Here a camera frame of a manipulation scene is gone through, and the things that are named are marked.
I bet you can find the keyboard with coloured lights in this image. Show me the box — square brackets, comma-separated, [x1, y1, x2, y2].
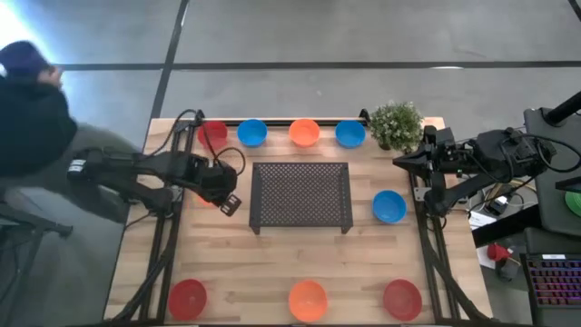
[520, 253, 581, 327]

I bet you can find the grey side table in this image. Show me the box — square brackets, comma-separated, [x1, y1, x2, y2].
[524, 106, 581, 237]

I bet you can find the black pole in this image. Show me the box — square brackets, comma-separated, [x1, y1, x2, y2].
[543, 90, 581, 127]

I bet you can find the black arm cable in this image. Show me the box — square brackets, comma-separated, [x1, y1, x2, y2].
[512, 130, 581, 173]
[141, 108, 247, 177]

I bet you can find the red mini bowl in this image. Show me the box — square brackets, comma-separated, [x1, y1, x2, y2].
[197, 120, 230, 151]
[167, 278, 208, 322]
[382, 278, 423, 322]

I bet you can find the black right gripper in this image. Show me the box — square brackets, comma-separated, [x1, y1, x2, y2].
[392, 144, 459, 176]

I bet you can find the black metal stand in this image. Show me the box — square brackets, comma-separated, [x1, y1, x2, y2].
[0, 199, 74, 327]

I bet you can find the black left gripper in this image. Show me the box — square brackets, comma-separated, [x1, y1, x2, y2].
[192, 154, 242, 217]

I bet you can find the green spool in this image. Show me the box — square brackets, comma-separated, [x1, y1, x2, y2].
[564, 189, 581, 218]

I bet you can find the small red object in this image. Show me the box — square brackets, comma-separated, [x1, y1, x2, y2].
[487, 243, 513, 263]

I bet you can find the blue mini bowl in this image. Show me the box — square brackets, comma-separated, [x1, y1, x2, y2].
[334, 119, 367, 150]
[236, 118, 269, 148]
[372, 189, 408, 224]

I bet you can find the person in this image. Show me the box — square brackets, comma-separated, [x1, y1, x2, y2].
[0, 39, 137, 223]

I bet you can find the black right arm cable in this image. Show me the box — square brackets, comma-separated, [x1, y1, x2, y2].
[512, 130, 581, 173]

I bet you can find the black perforated metal rack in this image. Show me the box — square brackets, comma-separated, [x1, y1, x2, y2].
[248, 162, 354, 236]

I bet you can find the white paper sheet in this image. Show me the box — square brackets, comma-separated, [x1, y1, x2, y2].
[468, 211, 499, 231]
[476, 244, 500, 270]

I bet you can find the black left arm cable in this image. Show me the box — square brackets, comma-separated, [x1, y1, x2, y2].
[141, 108, 247, 177]

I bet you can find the small green potted plant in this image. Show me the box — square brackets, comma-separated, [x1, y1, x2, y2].
[367, 100, 426, 154]

